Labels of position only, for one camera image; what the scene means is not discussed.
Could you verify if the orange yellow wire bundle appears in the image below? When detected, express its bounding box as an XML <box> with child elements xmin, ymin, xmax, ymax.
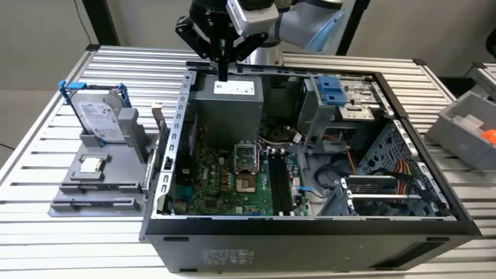
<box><xmin>389</xmin><ymin>160</ymin><xmax>414</xmax><ymax>196</ymax></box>

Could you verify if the hard disk in blue carrier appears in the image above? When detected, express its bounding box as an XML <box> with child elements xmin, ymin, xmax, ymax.
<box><xmin>57</xmin><ymin>80</ymin><xmax>134</xmax><ymax>148</ymax></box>

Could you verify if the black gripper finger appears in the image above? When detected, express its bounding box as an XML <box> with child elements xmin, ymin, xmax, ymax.
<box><xmin>222</xmin><ymin>33</ymin><xmax>269</xmax><ymax>82</ymax></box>
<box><xmin>174</xmin><ymin>16</ymin><xmax>224</xmax><ymax>82</ymax></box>

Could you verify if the black RAM slot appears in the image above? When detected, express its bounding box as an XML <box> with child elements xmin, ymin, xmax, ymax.
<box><xmin>273</xmin><ymin>149</ymin><xmax>285</xmax><ymax>216</ymax></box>
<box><xmin>282</xmin><ymin>149</ymin><xmax>294</xmax><ymax>216</ymax></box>
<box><xmin>278</xmin><ymin>149</ymin><xmax>290</xmax><ymax>216</ymax></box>
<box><xmin>269</xmin><ymin>149</ymin><xmax>280</xmax><ymax>216</ymax></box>

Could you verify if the black looped wire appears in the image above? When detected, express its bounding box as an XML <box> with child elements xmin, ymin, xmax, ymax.
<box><xmin>312</xmin><ymin>161</ymin><xmax>346</xmax><ymax>196</ymax></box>

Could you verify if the metal disk bay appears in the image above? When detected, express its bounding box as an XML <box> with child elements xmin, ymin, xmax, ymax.
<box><xmin>340</xmin><ymin>174</ymin><xmax>424</xmax><ymax>216</ymax></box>

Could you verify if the blue plastic drive latch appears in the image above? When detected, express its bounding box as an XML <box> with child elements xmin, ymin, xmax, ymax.
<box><xmin>316</xmin><ymin>77</ymin><xmax>346</xmax><ymax>106</ymax></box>

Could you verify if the thin locking lever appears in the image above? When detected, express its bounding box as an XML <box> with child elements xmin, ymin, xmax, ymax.
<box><xmin>256</xmin><ymin>145</ymin><xmax>269</xmax><ymax>173</ymax></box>

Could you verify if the grey plastic bin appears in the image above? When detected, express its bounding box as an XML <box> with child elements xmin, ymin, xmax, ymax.
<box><xmin>425</xmin><ymin>90</ymin><xmax>496</xmax><ymax>172</ymax></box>

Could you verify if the grey power supply unit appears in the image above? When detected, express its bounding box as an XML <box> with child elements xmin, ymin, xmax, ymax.
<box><xmin>188</xmin><ymin>74</ymin><xmax>265</xmax><ymax>146</ymax></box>

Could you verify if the black graphics card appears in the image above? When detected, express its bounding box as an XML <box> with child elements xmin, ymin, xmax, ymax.
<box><xmin>144</xmin><ymin>101</ymin><xmax>172</xmax><ymax>193</ymax></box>

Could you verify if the grey metal drive cage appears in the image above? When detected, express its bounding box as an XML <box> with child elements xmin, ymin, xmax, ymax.
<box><xmin>297</xmin><ymin>74</ymin><xmax>382</xmax><ymax>152</ymax></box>

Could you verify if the green motherboard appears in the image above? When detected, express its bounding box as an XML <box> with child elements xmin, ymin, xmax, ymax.
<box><xmin>172</xmin><ymin>141</ymin><xmax>310</xmax><ymax>217</ymax></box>

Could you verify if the thin orange wire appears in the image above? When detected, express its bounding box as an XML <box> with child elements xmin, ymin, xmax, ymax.
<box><xmin>345</xmin><ymin>146</ymin><xmax>356</xmax><ymax>176</ymax></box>

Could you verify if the black metal post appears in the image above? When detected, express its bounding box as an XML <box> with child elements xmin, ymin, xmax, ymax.
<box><xmin>78</xmin><ymin>0</ymin><xmax>121</xmax><ymax>47</ymax></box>
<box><xmin>342</xmin><ymin>0</ymin><xmax>369</xmax><ymax>56</ymax></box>

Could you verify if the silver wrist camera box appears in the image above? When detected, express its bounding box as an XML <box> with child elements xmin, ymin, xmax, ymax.
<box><xmin>226</xmin><ymin>0</ymin><xmax>278</xmax><ymax>35</ymax></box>

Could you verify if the black open PC case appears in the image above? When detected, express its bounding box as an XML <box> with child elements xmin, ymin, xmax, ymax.
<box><xmin>137</xmin><ymin>60</ymin><xmax>482</xmax><ymax>274</ymax></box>

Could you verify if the thin black wall cable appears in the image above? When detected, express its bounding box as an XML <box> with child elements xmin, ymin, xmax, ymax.
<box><xmin>74</xmin><ymin>0</ymin><xmax>93</xmax><ymax>44</ymax></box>

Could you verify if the grey parts rack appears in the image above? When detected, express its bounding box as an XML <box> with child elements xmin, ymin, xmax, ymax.
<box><xmin>46</xmin><ymin>108</ymin><xmax>160</xmax><ymax>218</ymax></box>

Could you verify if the CPU socket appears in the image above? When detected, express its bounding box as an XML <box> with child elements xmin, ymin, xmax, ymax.
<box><xmin>234</xmin><ymin>173</ymin><xmax>258</xmax><ymax>194</ymax></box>

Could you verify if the small white box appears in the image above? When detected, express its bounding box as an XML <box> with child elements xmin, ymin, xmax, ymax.
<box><xmin>452</xmin><ymin>115</ymin><xmax>485</xmax><ymax>131</ymax></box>

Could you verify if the black case fan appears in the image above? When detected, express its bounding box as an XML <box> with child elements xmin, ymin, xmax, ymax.
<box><xmin>178</xmin><ymin>113</ymin><xmax>201</xmax><ymax>178</ymax></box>

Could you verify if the metal socket cover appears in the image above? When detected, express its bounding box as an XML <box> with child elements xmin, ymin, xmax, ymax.
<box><xmin>233</xmin><ymin>141</ymin><xmax>260</xmax><ymax>173</ymax></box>

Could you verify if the silver CPU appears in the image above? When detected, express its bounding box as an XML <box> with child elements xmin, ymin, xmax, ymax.
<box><xmin>80</xmin><ymin>158</ymin><xmax>104</xmax><ymax>173</ymax></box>

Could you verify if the RAM stick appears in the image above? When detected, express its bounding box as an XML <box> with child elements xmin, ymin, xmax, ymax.
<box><xmin>70</xmin><ymin>199</ymin><xmax>132</xmax><ymax>205</ymax></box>

